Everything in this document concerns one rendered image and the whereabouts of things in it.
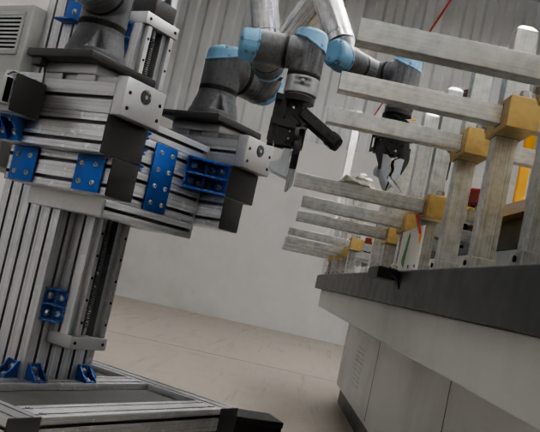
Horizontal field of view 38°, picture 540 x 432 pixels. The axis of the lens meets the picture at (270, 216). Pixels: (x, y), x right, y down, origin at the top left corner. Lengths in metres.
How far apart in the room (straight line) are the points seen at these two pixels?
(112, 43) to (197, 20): 8.49
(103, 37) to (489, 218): 1.05
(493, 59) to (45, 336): 1.50
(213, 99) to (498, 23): 8.51
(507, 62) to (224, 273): 8.85
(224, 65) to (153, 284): 7.70
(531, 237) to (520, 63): 0.22
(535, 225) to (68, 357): 1.51
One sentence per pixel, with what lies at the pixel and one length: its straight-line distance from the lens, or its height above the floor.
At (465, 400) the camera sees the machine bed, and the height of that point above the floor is 0.44.
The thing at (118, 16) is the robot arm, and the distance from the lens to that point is 1.96.
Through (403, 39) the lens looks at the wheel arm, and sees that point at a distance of 1.00.
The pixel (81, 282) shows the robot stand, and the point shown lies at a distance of 2.11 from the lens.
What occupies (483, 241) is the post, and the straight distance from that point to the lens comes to 1.28.
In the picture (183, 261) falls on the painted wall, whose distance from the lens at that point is 9.83.
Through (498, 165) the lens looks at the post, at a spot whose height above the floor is 0.87.
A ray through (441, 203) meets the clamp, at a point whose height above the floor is 0.85.
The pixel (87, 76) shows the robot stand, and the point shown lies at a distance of 1.89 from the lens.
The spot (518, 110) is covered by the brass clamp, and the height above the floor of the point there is 0.95.
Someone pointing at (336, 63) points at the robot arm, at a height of 1.18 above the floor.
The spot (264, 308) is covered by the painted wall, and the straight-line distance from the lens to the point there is 9.73.
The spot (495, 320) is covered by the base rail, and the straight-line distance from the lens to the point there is 1.01.
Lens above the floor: 0.62
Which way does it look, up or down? 4 degrees up
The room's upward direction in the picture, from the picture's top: 12 degrees clockwise
